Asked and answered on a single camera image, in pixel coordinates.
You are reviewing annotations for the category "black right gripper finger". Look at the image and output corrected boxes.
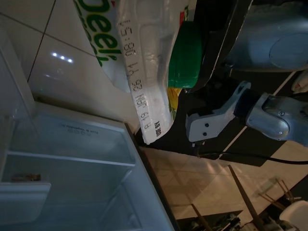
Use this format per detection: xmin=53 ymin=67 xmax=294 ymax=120
xmin=186 ymin=0 xmax=253 ymax=92

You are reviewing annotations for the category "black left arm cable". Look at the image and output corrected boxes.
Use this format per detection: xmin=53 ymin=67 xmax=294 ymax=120
xmin=196 ymin=150 xmax=308 ymax=166

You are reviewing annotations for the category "white plastic chair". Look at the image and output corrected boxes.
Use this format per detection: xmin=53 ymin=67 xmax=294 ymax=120
xmin=262 ymin=178 xmax=308 ymax=231

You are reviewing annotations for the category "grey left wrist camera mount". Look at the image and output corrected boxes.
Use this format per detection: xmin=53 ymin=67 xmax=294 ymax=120
xmin=186 ymin=80 xmax=252 ymax=143

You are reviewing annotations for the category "grey fridge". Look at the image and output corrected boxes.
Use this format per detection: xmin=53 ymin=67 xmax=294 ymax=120
xmin=0 ymin=23 xmax=183 ymax=231

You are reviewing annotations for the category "light wooden table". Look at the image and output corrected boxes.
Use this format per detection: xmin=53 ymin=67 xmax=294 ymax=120
xmin=190 ymin=165 xmax=263 ymax=231

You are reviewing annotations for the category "white lidded tray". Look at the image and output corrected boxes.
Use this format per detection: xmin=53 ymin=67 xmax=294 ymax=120
xmin=0 ymin=179 xmax=52 ymax=218

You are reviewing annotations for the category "green capped juice pouch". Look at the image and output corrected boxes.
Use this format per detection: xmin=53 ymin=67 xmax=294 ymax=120
xmin=72 ymin=0 xmax=205 ymax=145

